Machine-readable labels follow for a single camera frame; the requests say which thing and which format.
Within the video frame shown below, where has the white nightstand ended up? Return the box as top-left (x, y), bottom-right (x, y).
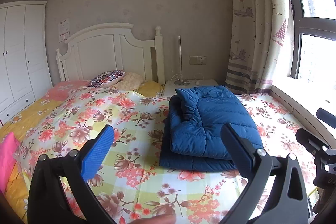
top-left (162, 80), bottom-right (218, 97)

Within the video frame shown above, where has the white wardrobe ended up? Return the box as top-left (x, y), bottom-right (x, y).
top-left (0, 1), bottom-right (52, 126)

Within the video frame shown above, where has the pink pillow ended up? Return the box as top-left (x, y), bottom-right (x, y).
top-left (0, 132), bottom-right (19, 194)

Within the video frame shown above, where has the blue quilted puffer jacket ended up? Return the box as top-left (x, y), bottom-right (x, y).
top-left (159, 86), bottom-right (263, 172)

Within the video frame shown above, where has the white charger with cable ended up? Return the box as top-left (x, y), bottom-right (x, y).
top-left (194, 73), bottom-right (205, 86)

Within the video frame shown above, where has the yellow pillow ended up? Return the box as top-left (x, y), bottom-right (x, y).
top-left (137, 81), bottom-right (163, 97)

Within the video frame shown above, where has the nautical print curtain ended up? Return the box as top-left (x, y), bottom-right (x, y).
top-left (225, 0), bottom-right (294, 94)

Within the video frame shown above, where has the floral quilt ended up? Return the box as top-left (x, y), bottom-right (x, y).
top-left (12, 86), bottom-right (320, 224)

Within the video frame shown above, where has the yellow bed sheet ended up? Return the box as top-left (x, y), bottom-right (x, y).
top-left (0, 79), bottom-right (90, 223)

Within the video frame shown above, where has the white wooden headboard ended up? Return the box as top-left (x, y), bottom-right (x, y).
top-left (56, 23), bottom-right (166, 85)

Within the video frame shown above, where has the cream textured pillow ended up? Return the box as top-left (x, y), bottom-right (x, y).
top-left (113, 72), bottom-right (144, 91)

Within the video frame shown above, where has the patterned round cushion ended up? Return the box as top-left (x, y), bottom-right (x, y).
top-left (88, 70), bottom-right (125, 88)

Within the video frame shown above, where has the window frame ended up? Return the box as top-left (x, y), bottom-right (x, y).
top-left (291, 0), bottom-right (335, 81)

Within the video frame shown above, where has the slim white desk lamp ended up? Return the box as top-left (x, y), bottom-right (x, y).
top-left (170, 35), bottom-right (190, 86)

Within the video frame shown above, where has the wall paper notice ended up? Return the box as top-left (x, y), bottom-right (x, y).
top-left (58, 18), bottom-right (70, 43)

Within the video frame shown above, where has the wall socket plate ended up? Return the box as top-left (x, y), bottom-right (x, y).
top-left (189, 56), bottom-right (207, 65)

